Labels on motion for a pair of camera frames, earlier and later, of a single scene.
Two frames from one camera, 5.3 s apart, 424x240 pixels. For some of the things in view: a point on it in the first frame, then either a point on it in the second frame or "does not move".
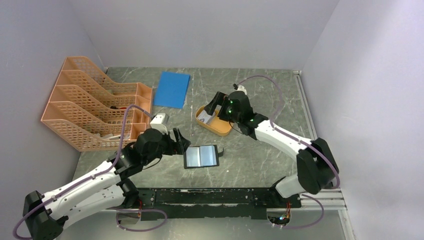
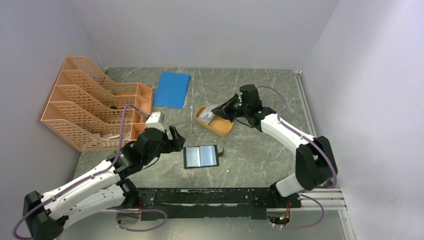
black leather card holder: (201, 156) does not move
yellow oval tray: (218, 126) does not move
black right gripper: (218, 99) to (224, 109)
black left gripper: (172, 147) does not move
